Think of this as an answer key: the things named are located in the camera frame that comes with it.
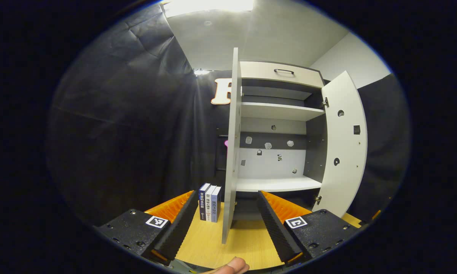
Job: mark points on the black backdrop cloth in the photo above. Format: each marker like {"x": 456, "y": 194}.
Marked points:
{"x": 118, "y": 133}

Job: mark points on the ceiling light panel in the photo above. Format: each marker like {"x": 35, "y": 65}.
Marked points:
{"x": 209, "y": 5}

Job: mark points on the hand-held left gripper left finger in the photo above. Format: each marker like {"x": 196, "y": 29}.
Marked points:
{"x": 179, "y": 228}

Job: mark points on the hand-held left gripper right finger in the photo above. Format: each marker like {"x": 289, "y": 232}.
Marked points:
{"x": 276, "y": 228}

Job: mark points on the beige cabinet door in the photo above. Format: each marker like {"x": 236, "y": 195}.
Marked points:
{"x": 346, "y": 182}
{"x": 232, "y": 152}

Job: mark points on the dark blue book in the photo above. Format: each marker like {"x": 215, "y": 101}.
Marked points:
{"x": 203, "y": 203}

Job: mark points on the beige double-door shoe cabinet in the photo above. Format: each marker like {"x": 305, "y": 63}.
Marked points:
{"x": 266, "y": 169}

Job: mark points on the white book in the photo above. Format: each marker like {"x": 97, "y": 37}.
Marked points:
{"x": 209, "y": 205}

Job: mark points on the light blue book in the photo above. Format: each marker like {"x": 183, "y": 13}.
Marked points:
{"x": 216, "y": 205}

